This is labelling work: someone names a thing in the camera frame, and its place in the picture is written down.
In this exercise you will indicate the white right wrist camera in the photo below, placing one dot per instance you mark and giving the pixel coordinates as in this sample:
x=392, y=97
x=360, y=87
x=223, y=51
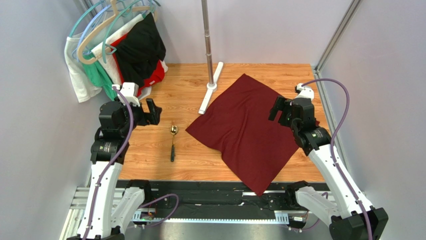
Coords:
x=304, y=92

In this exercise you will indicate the red shirt on hanger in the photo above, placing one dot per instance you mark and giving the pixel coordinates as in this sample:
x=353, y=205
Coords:
x=156, y=77

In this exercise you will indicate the white shirt on hanger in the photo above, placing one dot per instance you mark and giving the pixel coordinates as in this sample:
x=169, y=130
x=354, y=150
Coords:
x=82, y=86

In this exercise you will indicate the aluminium frame rail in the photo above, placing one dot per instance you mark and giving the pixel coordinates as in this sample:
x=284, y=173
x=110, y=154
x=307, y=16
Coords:
x=283, y=219

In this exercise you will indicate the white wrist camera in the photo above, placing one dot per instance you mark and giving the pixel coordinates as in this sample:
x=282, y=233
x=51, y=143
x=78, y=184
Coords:
x=304, y=92
x=128, y=91

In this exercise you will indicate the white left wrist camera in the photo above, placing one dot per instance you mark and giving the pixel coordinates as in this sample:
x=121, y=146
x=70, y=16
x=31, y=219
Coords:
x=128, y=91

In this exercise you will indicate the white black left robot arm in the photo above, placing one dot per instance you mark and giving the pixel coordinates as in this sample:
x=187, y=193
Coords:
x=106, y=173

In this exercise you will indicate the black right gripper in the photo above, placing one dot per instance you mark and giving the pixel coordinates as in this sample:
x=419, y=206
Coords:
x=284, y=111

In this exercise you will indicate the gold spoon green handle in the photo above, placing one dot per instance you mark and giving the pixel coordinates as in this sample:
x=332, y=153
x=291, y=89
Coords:
x=173, y=131

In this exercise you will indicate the teal clothes hanger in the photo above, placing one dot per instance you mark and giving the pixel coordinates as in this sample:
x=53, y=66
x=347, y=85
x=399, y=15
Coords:
x=94, y=43

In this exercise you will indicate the dark red cloth napkin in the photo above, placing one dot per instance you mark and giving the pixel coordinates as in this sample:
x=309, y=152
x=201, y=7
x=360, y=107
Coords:
x=237, y=126

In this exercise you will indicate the light blue clothes hanger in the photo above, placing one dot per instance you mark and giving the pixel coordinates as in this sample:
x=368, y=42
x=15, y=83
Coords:
x=95, y=21

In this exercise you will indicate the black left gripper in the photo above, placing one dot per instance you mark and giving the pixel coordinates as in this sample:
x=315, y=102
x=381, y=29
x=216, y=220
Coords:
x=153, y=118

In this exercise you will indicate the green shirt on hanger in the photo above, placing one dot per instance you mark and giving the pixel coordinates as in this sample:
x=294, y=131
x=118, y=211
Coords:
x=99, y=78

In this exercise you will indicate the metal pole white base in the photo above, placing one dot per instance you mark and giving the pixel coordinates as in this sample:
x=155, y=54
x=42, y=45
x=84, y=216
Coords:
x=213, y=76

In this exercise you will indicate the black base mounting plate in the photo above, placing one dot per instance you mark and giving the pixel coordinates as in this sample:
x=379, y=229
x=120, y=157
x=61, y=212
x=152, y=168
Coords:
x=218, y=201

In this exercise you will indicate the black shirt on hanger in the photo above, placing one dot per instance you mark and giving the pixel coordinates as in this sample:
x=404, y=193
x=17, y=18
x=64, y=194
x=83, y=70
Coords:
x=139, y=52

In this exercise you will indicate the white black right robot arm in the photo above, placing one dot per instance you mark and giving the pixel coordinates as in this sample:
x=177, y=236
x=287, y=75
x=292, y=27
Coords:
x=336, y=176

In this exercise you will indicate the aluminium corner post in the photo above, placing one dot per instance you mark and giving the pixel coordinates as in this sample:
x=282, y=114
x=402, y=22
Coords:
x=338, y=33

